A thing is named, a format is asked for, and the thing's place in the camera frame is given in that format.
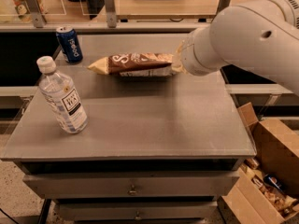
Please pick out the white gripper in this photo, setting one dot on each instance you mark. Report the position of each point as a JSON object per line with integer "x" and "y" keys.
{"x": 187, "y": 57}

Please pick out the brown chip bag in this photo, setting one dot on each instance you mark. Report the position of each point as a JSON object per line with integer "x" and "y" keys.
{"x": 135, "y": 65}

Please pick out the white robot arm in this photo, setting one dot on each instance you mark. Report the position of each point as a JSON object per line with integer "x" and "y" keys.
{"x": 261, "y": 36}

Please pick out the clear plastic water bottle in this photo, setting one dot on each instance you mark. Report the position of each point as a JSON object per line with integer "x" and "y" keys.
{"x": 62, "y": 96}

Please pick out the wooden background desk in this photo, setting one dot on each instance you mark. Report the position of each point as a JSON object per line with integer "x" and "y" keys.
{"x": 168, "y": 9}

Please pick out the blue pepsi can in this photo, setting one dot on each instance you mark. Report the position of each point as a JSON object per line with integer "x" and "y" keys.
{"x": 68, "y": 40}

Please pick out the open cardboard box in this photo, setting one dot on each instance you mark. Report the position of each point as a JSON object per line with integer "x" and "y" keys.
{"x": 278, "y": 154}

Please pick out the upper grey drawer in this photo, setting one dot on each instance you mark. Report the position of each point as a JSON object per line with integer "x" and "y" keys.
{"x": 131, "y": 184}

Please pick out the grey drawer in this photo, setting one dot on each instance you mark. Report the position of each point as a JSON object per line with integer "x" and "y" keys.
{"x": 134, "y": 211}
{"x": 131, "y": 184}

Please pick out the pepsi can in box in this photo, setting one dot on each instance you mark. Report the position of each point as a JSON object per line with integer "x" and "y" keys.
{"x": 272, "y": 181}

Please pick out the snack packs in box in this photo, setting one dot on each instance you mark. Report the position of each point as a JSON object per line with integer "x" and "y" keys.
{"x": 283, "y": 203}

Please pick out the lower grey drawer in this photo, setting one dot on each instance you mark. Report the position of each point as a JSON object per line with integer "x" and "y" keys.
{"x": 134, "y": 211}

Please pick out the middle metal bracket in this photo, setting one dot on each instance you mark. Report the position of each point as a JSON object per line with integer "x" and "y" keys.
{"x": 111, "y": 13}

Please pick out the left metal bracket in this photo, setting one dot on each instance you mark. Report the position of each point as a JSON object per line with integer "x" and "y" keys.
{"x": 35, "y": 11}

